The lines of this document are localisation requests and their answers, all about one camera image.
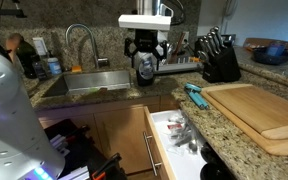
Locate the white bottle blue label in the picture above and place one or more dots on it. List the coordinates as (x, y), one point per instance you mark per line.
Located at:
(54, 66)

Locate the black knife block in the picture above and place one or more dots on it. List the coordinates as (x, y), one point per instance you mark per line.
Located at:
(224, 66)

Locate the steel gooseneck faucet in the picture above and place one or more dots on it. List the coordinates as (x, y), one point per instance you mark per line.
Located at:
(80, 26)

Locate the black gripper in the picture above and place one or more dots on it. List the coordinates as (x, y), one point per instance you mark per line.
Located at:
(146, 39)

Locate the black round pan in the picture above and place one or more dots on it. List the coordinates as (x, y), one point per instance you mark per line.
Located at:
(214, 170)

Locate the blue utensil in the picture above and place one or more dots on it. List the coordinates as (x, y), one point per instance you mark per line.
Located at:
(197, 98)

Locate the green scrubber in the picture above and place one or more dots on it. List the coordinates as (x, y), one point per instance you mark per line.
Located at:
(94, 90)

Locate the dark glass jar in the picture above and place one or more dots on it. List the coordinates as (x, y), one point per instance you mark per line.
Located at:
(39, 68)

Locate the wooden drawer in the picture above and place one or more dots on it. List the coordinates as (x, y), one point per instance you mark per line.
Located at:
(157, 140)

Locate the white wall outlet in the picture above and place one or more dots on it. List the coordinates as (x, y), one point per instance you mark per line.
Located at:
(186, 37)

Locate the stainless steel sink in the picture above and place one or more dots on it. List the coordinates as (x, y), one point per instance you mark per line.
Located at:
(97, 80)

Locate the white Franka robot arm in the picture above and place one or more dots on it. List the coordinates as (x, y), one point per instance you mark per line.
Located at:
(10, 116)

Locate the dark blue bowl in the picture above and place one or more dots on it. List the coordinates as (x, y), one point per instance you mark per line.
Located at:
(270, 59)

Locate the round wooden spoon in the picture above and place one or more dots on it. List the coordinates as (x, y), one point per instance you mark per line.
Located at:
(13, 41)

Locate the white dish rack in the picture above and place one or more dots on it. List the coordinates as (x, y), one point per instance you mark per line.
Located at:
(179, 68)

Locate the dark wooden utensil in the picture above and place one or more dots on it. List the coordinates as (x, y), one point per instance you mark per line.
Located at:
(177, 48)

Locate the black overhead bracket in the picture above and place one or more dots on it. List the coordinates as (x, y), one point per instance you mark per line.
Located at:
(4, 12)

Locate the blue cup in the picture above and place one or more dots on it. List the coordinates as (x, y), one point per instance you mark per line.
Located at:
(276, 48)

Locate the dark green bottle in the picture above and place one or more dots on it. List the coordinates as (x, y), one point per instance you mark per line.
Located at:
(25, 53)

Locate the white card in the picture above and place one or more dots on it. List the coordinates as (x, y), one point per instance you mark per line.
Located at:
(39, 46)

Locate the large wooden cutting board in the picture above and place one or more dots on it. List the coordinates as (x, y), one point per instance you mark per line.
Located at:
(274, 148)

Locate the orange sponge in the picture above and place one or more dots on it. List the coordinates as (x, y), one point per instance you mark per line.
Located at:
(76, 69)

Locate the black kitchen scissors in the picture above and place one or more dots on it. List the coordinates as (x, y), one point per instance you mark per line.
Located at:
(202, 56)

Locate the wooden tray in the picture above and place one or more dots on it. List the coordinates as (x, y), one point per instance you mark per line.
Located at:
(255, 41)

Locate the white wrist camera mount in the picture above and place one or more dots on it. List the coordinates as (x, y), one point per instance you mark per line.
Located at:
(144, 22)

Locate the small wooden cutting board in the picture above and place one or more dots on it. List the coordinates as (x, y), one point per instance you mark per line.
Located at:
(257, 106)

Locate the wooden cabinet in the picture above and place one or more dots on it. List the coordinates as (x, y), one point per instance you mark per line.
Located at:
(117, 130)

